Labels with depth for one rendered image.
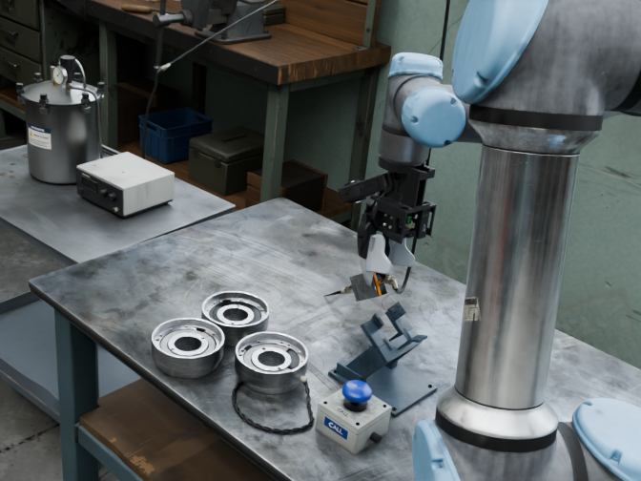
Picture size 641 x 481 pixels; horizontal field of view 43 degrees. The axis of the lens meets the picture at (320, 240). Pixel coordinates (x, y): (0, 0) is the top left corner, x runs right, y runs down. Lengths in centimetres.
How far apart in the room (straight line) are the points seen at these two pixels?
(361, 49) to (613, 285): 112
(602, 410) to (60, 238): 127
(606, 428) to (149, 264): 89
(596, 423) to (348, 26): 224
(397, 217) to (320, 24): 186
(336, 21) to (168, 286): 173
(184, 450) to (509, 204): 88
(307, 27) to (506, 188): 238
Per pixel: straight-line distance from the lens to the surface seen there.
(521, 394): 78
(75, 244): 182
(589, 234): 270
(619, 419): 88
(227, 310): 131
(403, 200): 123
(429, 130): 108
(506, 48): 69
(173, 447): 147
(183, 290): 141
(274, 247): 156
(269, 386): 117
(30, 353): 231
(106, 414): 155
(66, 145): 205
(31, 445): 235
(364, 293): 134
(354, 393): 108
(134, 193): 191
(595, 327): 279
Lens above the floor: 152
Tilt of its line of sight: 27 degrees down
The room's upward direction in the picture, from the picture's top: 7 degrees clockwise
